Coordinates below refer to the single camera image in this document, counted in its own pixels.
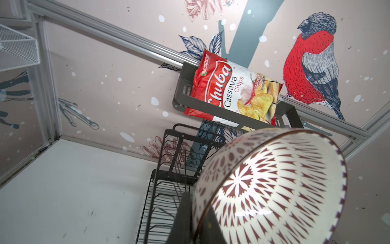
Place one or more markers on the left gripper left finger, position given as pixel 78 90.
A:
pixel 181 231

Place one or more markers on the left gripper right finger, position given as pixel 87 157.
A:
pixel 210 231

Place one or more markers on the red cassava chips bag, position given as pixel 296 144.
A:
pixel 234 88

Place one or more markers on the white wire wall basket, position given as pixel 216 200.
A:
pixel 18 50

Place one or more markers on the white brown patterned bowl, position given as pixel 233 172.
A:
pixel 273 186

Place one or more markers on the black wire dish rack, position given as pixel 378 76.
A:
pixel 182 155

